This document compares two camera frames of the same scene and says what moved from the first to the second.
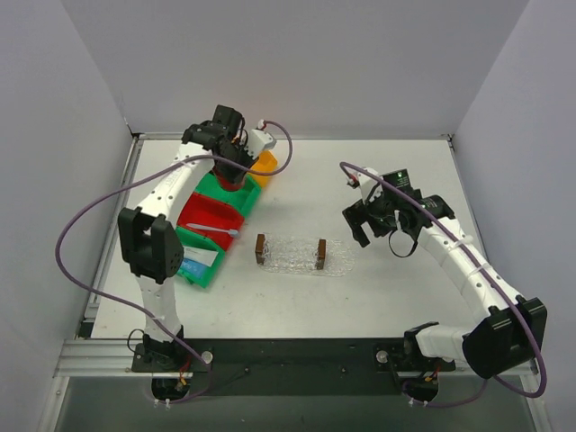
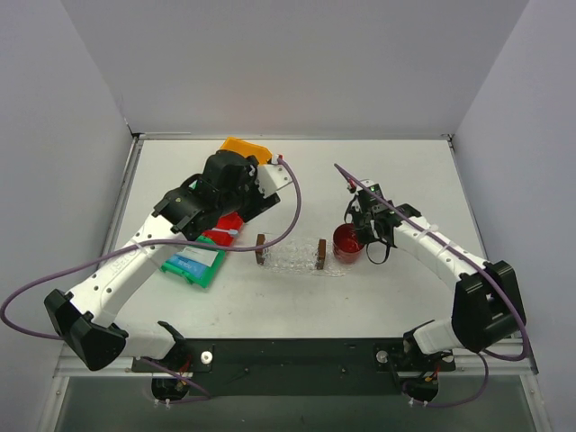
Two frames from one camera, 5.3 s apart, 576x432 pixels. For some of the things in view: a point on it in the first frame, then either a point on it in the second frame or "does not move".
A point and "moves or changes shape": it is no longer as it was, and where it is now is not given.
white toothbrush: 230,231 does not move
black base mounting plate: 293,367 does not move
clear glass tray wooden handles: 305,255 does not move
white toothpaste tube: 200,255 does not move
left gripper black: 235,158 to 259,203
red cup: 230,176 moves or changes shape
